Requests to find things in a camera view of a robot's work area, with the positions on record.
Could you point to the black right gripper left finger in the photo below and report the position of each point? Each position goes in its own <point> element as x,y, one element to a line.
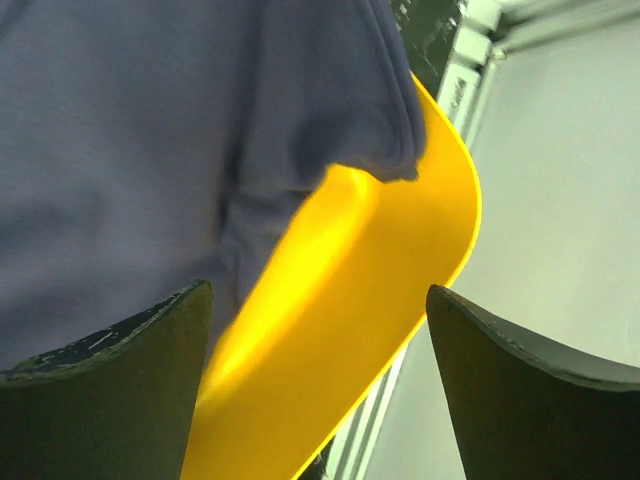
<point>117,404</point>

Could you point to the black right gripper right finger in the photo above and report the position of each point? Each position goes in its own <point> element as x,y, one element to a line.
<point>524,406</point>

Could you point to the orange plastic basket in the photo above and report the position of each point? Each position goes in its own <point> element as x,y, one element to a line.
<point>342,295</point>

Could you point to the purple garment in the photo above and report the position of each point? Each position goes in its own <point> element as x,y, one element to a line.
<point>147,144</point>

